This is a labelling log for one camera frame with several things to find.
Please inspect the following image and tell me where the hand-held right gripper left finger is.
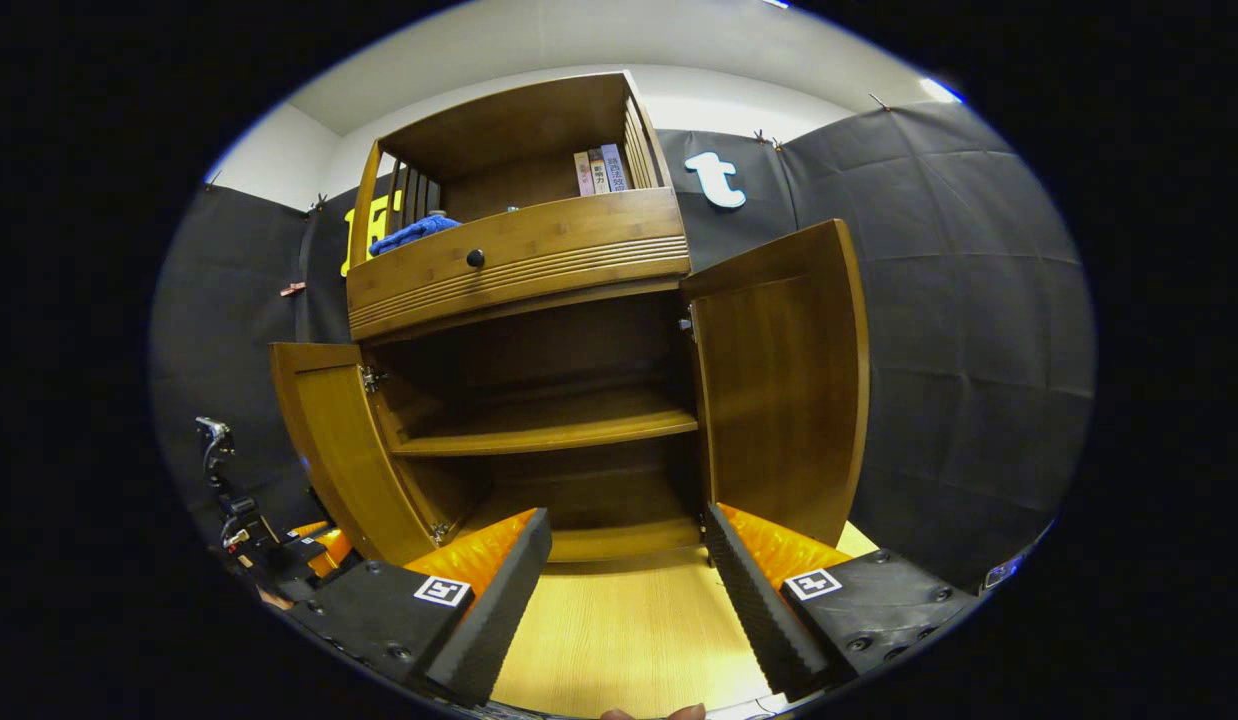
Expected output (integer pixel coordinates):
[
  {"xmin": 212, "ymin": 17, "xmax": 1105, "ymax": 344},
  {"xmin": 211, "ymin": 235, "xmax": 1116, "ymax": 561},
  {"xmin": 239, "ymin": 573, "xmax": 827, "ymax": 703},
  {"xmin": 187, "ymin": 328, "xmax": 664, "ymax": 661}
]
[{"xmin": 284, "ymin": 508, "xmax": 553, "ymax": 706}]

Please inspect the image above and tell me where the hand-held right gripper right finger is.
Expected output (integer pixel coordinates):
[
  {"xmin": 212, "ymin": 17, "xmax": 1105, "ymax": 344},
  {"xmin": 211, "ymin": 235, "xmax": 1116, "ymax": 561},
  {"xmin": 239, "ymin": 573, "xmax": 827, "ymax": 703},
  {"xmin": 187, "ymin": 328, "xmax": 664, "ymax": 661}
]
[{"xmin": 701, "ymin": 503, "xmax": 980, "ymax": 701}]

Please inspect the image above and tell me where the wooden shoe cabinet door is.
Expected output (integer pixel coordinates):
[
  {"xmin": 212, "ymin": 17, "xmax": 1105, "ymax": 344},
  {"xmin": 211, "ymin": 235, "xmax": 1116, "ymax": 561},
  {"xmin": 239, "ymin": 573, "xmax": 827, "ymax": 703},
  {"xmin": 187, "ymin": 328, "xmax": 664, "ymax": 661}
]
[
  {"xmin": 269, "ymin": 342, "xmax": 440, "ymax": 567},
  {"xmin": 679, "ymin": 219, "xmax": 870, "ymax": 549}
]

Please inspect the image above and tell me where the wooden double-door shoe cabinet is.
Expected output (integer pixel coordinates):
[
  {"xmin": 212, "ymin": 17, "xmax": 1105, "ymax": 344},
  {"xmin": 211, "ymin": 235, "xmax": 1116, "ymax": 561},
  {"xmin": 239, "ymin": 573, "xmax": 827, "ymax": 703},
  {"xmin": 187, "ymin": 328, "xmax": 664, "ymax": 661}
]
[{"xmin": 269, "ymin": 72, "xmax": 870, "ymax": 567}]

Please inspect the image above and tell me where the wooden cabinet shelf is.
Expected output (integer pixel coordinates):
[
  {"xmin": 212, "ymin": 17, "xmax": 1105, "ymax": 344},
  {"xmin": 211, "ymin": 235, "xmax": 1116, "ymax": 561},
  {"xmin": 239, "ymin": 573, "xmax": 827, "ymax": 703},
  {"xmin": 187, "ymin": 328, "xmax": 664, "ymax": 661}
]
[{"xmin": 391, "ymin": 390, "xmax": 700, "ymax": 458}]

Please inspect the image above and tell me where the wooden cabinet drawer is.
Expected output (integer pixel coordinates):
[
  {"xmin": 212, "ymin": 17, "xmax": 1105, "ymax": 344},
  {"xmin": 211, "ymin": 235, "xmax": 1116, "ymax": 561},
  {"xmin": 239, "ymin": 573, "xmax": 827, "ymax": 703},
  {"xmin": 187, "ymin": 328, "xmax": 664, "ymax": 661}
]
[{"xmin": 346, "ymin": 187, "xmax": 692, "ymax": 344}]

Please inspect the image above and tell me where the blue cloth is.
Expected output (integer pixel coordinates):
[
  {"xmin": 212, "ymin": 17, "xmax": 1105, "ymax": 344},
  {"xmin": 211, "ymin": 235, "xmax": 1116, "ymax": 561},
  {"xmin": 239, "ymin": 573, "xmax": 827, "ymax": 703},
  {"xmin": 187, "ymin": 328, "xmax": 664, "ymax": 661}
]
[{"xmin": 368, "ymin": 212, "xmax": 462, "ymax": 257}]

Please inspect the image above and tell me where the black backdrop cloth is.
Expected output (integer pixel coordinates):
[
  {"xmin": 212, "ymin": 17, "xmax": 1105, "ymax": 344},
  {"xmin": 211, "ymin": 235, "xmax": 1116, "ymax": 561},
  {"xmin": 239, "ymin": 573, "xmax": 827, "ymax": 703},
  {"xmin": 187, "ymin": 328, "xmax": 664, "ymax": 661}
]
[{"xmin": 149, "ymin": 100, "xmax": 1095, "ymax": 591}]

